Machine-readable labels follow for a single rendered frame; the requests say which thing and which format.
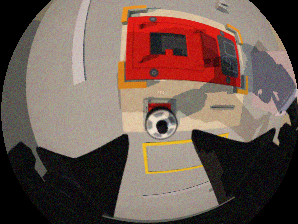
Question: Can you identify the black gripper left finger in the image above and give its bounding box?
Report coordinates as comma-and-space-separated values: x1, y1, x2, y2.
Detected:
36, 135, 129, 217

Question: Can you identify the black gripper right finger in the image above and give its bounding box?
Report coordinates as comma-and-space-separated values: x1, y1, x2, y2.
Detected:
192, 128, 275, 205

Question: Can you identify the black tyre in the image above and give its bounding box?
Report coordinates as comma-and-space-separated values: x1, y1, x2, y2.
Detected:
145, 107, 178, 140

